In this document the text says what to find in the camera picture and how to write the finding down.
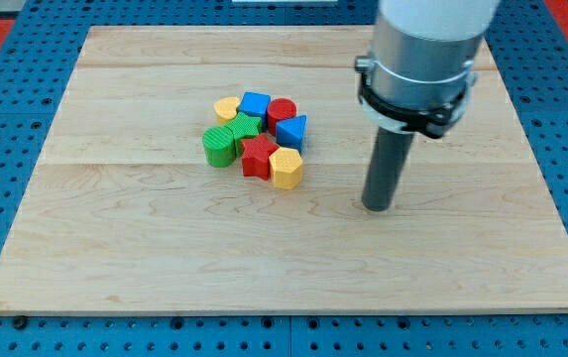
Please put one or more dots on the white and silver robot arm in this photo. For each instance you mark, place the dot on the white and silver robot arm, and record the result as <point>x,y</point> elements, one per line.
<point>417,75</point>

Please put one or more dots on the red cylinder block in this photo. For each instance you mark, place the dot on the red cylinder block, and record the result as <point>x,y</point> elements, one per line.
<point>278,110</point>

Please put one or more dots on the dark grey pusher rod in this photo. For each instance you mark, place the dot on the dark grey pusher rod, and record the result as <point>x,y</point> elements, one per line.
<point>385,168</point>

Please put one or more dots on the blue cube block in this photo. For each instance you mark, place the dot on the blue cube block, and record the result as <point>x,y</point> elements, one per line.
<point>256,104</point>

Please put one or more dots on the yellow heart block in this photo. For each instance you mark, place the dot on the yellow heart block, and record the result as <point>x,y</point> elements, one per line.
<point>226,109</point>

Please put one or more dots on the green cylinder block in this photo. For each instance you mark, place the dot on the green cylinder block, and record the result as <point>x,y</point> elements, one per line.
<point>219,147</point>

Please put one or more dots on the green star block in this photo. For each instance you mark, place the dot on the green star block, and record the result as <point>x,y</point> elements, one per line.
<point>244,126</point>

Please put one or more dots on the blue triangle block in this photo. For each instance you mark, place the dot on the blue triangle block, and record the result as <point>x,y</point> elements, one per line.
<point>290,133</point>

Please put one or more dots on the yellow hexagon block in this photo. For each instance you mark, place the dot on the yellow hexagon block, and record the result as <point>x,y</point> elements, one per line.
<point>286,166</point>

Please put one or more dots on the red star block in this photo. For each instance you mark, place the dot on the red star block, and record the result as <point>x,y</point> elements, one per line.
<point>256,156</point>

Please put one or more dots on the light wooden board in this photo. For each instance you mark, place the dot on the light wooden board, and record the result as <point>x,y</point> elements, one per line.
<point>122,215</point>

